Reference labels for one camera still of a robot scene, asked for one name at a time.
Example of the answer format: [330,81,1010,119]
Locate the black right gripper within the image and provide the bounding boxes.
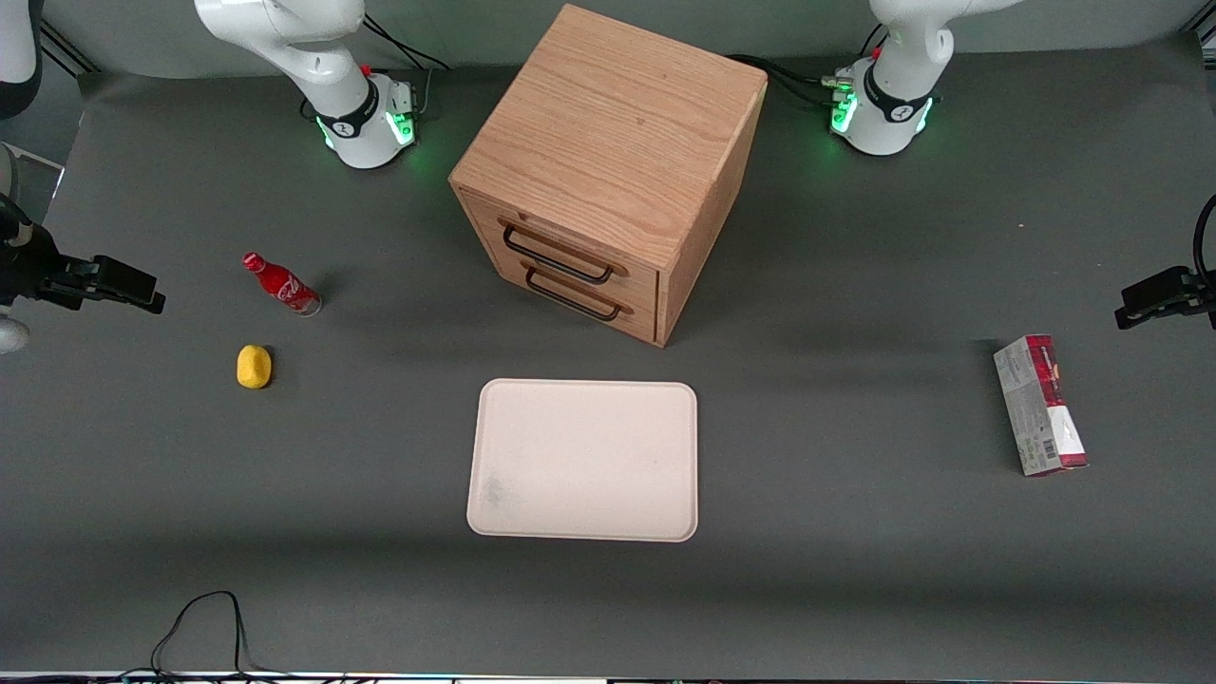
[0,224,166,315]

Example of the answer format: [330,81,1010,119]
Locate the red and grey carton box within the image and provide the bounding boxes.
[993,333,1090,478]

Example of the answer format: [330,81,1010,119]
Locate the black arm base cables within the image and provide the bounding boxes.
[727,23,890,107]
[361,13,452,123]

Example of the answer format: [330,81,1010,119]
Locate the black metal drawer handle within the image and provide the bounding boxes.
[523,265,625,322]
[501,222,617,286]

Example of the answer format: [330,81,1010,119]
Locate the wooden drawer front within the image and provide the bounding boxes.
[473,247,659,344]
[460,193,662,307]

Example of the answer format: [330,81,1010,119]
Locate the beige rectangular tray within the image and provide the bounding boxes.
[465,378,699,543]

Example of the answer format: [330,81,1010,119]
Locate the thin black looped cable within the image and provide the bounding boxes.
[150,590,281,681]

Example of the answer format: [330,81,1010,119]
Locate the yellow lemon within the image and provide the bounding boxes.
[236,344,275,390]

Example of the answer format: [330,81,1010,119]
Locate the wooden drawer cabinet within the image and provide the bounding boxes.
[448,3,769,349]

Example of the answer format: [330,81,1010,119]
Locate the grey table mat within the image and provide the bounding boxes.
[0,36,1216,677]

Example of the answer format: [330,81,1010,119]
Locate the red coke bottle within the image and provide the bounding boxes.
[242,252,323,317]

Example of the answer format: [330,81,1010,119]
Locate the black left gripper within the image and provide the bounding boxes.
[1115,266,1216,331]

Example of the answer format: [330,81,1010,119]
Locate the black right arm base cables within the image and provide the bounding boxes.
[361,13,452,123]

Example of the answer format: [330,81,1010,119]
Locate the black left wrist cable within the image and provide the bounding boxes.
[1191,194,1216,278]

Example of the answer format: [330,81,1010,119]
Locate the black left arm base cables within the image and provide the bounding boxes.
[727,23,890,107]

